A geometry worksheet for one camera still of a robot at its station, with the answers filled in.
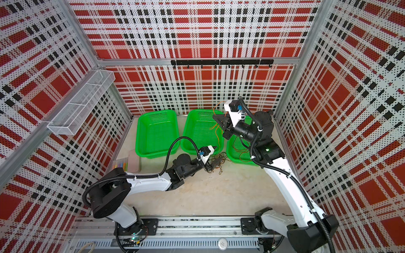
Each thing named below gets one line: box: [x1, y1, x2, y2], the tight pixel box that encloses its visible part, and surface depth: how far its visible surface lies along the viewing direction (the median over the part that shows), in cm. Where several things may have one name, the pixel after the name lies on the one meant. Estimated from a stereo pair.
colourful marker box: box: [111, 149, 142, 174], surface depth 96 cm
